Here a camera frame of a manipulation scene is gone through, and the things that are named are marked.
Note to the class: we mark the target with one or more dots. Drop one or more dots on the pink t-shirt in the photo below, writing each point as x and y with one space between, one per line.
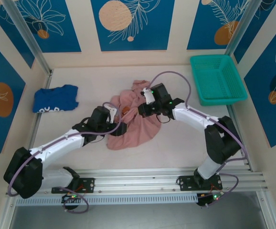
133 136

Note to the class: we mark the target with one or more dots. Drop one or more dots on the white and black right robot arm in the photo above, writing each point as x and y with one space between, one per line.
193 117

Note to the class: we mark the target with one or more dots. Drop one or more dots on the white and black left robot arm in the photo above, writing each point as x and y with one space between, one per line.
56 143

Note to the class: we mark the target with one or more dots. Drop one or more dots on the folded blue t-shirt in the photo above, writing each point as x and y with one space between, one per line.
54 97

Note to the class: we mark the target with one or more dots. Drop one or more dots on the teal plastic basket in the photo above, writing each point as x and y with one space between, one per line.
214 78

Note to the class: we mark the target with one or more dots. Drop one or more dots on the grey metal sheet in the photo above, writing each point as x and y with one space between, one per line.
138 218

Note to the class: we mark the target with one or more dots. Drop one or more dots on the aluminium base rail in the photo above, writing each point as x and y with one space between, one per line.
138 181

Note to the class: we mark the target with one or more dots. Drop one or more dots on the aluminium table side rail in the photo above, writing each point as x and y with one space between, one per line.
231 111
36 124

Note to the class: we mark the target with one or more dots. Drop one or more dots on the aluminium frame post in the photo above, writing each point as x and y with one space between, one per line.
243 26
33 45

